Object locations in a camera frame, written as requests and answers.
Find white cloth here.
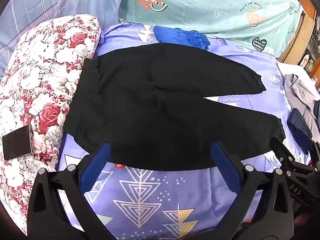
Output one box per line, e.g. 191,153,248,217
277,62,320,88

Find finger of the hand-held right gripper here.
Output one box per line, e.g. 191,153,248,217
269,136,297,172

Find wooden shelf cabinet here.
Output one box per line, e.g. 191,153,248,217
277,0,320,88

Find purple geometric print bedsheet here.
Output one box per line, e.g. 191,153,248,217
56,22,313,240

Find black pants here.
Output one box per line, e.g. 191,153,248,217
64,42,286,172

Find grey garment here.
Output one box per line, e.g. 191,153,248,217
282,73,320,140

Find blue plaid pillow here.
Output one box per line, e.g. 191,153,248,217
0,0,125,58

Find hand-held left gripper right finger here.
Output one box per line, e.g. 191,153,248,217
210,141,294,240

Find black smartphone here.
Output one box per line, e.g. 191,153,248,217
2,124,34,161

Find red floral quilt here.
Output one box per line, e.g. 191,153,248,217
0,14,102,235

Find teal heart-print pillow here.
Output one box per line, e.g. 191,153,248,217
118,0,304,58

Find folded navy garment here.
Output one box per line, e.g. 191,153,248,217
286,107,316,155

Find folded blue garment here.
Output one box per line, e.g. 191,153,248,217
153,25,210,50

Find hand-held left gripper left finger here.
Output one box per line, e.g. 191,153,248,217
27,142,118,240

